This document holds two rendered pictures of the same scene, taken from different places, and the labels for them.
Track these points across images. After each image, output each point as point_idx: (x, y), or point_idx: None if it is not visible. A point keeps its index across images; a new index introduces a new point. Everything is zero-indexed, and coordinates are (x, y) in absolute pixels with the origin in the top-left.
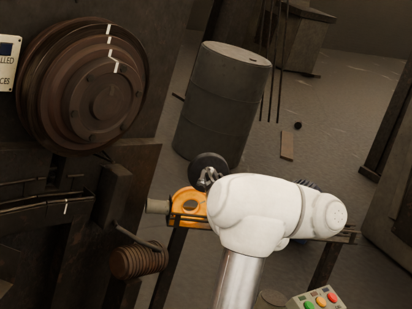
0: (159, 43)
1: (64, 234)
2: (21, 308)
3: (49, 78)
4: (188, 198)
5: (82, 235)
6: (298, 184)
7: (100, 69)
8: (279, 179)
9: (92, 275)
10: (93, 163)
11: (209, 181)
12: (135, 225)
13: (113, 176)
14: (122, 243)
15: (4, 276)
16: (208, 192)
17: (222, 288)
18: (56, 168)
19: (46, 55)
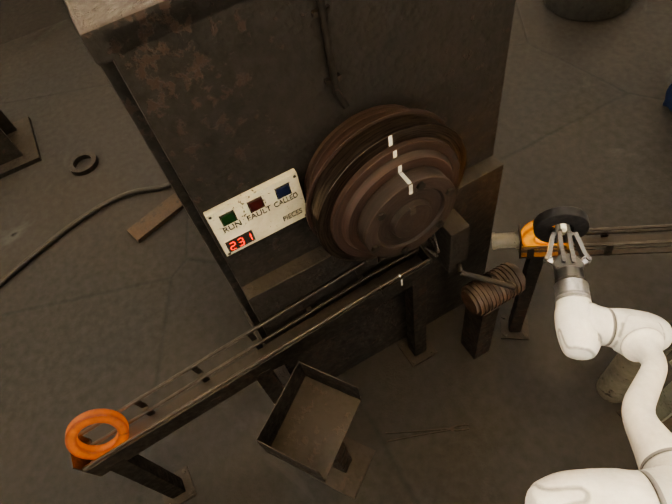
0: (474, 71)
1: (408, 290)
2: (390, 326)
3: (336, 222)
4: None
5: (431, 267)
6: (663, 500)
7: (391, 202)
8: (630, 501)
9: (451, 282)
10: None
11: (559, 258)
12: (487, 235)
13: (447, 234)
14: (476, 251)
15: (351, 394)
16: (556, 287)
17: None
18: None
19: (324, 205)
